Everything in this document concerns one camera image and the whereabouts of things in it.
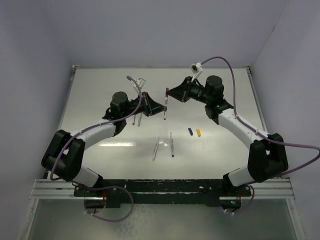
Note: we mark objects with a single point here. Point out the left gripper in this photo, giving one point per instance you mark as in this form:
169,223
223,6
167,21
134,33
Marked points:
149,106

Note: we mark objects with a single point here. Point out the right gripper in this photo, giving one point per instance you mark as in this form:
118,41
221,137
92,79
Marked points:
181,93

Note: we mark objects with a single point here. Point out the purple marker pen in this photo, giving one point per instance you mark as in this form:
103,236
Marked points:
166,105

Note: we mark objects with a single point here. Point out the green marker pen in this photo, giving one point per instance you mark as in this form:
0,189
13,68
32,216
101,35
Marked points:
139,120

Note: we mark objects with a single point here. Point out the yellow marker pen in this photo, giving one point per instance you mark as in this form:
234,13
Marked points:
155,149

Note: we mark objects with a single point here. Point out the yellow pen cap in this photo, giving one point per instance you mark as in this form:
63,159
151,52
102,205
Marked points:
198,132

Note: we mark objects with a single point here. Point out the purple pen cap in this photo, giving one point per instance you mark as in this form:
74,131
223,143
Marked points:
166,91

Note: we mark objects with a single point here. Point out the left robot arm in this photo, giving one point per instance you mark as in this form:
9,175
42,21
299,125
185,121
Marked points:
64,155

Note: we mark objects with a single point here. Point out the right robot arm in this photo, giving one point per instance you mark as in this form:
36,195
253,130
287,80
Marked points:
266,158

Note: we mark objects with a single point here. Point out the blue pen cap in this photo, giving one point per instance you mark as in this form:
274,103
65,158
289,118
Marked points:
190,131

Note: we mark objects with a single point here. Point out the blue marker pen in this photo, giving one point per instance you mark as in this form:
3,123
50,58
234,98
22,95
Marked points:
172,145

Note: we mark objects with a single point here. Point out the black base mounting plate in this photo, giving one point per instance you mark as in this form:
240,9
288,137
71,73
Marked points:
208,192

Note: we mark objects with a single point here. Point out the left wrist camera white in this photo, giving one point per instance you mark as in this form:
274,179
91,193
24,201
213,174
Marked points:
140,83

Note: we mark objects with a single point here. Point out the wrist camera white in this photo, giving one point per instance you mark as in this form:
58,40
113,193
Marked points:
196,69
140,83

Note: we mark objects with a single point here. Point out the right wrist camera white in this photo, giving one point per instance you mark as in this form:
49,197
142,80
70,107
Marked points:
196,69

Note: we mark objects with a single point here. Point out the aluminium frame rail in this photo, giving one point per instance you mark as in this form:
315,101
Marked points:
276,188

